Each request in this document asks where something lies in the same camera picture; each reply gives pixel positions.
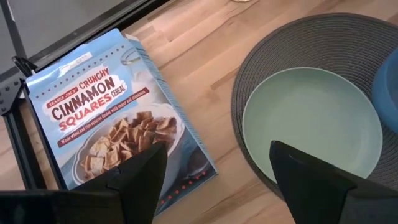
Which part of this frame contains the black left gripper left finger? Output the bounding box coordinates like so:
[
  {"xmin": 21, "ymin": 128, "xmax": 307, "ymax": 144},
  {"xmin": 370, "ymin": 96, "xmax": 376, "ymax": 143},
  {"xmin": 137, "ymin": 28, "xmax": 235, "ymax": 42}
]
[{"xmin": 73, "ymin": 142, "xmax": 169, "ymax": 224}]

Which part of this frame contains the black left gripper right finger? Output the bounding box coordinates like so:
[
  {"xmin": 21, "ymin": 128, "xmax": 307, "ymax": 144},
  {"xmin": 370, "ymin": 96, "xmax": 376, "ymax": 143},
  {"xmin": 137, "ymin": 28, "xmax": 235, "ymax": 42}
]
[{"xmin": 269, "ymin": 140, "xmax": 358, "ymax": 224}]

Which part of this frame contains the blue cinnamon squares cereal box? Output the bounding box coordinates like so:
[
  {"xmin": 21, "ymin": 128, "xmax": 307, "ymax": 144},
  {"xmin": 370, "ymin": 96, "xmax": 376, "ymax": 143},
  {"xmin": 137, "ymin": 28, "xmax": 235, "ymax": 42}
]
[{"xmin": 25, "ymin": 27, "xmax": 219, "ymax": 216}]

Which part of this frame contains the blue bowl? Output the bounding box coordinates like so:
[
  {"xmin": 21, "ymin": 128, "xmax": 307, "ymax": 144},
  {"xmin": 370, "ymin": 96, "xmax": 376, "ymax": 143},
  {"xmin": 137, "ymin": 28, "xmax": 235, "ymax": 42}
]
[{"xmin": 371, "ymin": 47, "xmax": 398, "ymax": 135}]

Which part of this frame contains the pale green plate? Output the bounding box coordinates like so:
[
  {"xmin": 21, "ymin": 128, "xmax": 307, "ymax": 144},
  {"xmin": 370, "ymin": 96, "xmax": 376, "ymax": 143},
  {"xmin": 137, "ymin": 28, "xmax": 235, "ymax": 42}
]
[{"xmin": 241, "ymin": 67, "xmax": 384, "ymax": 185}]

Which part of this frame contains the grey round woven placemat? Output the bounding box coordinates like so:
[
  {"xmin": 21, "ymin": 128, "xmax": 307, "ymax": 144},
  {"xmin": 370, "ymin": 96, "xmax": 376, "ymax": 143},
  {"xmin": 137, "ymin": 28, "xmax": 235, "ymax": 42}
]
[{"xmin": 230, "ymin": 12, "xmax": 398, "ymax": 200}]

